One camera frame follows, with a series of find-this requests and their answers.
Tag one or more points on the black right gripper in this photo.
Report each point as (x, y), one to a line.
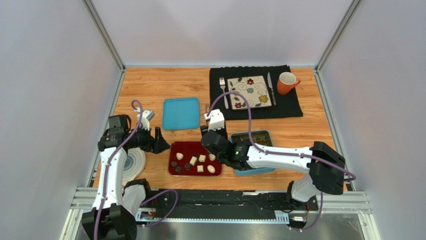
(217, 133)

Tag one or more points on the silver table knife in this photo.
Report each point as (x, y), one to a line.
(270, 85)

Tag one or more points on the white rectangular chocolate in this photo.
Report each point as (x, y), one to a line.
(202, 158)

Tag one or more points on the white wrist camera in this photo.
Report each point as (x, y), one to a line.
(144, 117)
(215, 120)

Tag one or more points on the black cloth placemat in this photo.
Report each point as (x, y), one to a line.
(287, 106)

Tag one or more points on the blue chocolate tin box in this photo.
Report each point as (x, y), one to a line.
(262, 137)

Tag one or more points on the dark striped square chocolate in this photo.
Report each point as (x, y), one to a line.
(188, 166)

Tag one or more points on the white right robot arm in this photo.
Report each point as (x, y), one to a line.
(322, 166)

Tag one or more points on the floral square plate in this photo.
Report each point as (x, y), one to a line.
(253, 88)

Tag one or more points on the white oval chocolate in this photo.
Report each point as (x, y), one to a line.
(179, 156)

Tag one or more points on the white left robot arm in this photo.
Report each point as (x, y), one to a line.
(113, 212)

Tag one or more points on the white round plate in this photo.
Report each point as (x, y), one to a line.
(134, 165)

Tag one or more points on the white cube chocolate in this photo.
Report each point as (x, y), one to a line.
(193, 161)

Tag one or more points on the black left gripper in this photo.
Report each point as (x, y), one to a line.
(156, 145)

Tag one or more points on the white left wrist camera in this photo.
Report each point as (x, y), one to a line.
(144, 117)

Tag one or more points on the blue tin lid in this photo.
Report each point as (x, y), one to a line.
(181, 113)

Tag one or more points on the silver fork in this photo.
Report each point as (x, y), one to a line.
(222, 83)

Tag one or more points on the white square chocolate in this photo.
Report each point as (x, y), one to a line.
(200, 168)

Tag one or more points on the orange mug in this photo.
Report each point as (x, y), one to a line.
(286, 82)

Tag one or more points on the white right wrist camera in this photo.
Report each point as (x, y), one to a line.
(215, 120)

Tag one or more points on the white egg-shaped chocolate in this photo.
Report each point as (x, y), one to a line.
(211, 169)

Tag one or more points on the red chocolate tray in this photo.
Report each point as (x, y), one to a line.
(191, 149)

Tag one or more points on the dark striped cube chocolate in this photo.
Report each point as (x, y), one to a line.
(178, 170)

